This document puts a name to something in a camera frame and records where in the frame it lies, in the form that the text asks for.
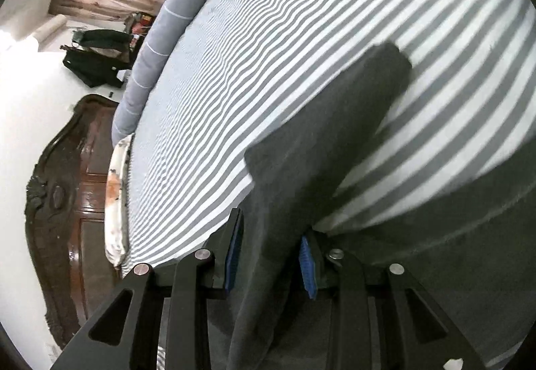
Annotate dark grey pants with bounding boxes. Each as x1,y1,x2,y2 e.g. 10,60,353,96
228,42,536,370

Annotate floral pillow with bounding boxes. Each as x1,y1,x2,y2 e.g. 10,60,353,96
104,133,135,268

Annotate dark wooden headboard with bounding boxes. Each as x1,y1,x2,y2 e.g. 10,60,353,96
25,95,126,350

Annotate black clothes pile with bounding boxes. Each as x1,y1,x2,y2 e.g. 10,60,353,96
62,30,132,89

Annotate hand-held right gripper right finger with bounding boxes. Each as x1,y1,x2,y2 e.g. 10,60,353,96
300,233,488,370

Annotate grey white striped bed sheet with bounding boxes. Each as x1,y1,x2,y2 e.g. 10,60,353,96
121,0,536,370

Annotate white roll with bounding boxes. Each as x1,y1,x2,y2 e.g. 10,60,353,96
33,16,68,45

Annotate grey rolled blanket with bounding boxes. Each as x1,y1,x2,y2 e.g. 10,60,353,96
111,0,260,146

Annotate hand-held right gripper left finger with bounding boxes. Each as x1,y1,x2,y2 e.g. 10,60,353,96
50,208,244,370

